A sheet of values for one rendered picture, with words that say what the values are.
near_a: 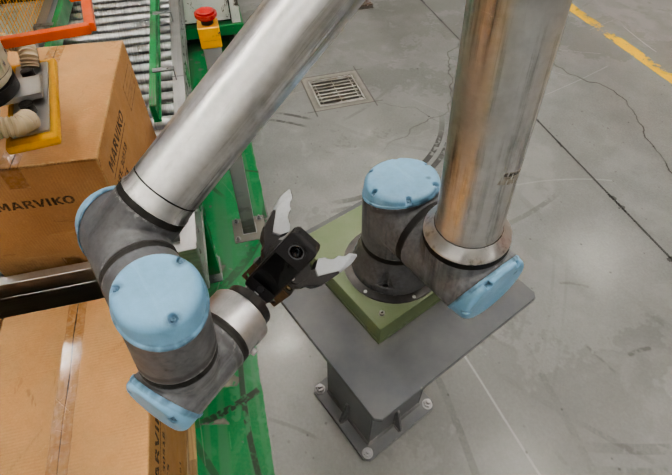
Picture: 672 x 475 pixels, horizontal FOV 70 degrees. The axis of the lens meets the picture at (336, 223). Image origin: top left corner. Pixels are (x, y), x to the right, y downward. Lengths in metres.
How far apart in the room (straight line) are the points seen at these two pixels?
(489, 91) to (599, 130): 2.63
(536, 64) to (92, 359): 1.24
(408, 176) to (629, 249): 1.76
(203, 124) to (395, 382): 0.70
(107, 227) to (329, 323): 0.64
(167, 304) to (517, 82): 0.45
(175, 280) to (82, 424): 0.90
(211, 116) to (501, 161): 0.37
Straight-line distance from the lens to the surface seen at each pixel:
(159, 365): 0.54
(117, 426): 1.34
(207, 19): 1.67
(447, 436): 1.84
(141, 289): 0.51
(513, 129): 0.65
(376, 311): 1.06
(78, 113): 1.50
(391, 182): 0.93
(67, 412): 1.41
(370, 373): 1.06
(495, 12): 0.57
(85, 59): 1.74
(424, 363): 1.09
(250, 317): 0.64
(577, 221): 2.59
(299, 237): 0.62
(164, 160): 0.56
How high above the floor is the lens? 1.71
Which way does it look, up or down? 48 degrees down
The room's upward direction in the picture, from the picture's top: straight up
